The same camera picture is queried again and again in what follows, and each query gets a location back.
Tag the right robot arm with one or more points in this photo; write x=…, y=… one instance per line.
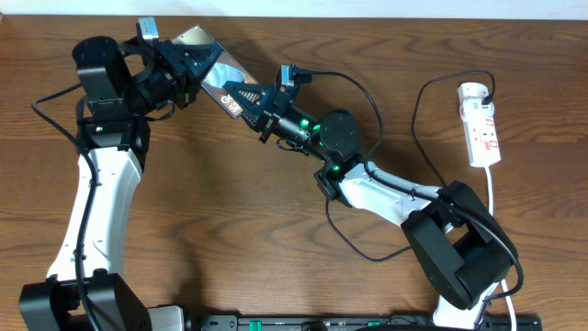
x=461, y=248

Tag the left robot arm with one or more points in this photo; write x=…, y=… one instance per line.
x=127, y=86

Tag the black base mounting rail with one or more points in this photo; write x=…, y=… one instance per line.
x=367, y=323

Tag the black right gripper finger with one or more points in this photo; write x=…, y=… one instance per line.
x=251, y=121
x=249, y=100

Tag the white power strip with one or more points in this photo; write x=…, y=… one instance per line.
x=480, y=132

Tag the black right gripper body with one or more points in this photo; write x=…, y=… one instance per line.
x=288, y=123

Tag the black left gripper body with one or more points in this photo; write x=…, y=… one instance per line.
x=164, y=83

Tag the white USB charger plug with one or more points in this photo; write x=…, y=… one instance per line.
x=471, y=90

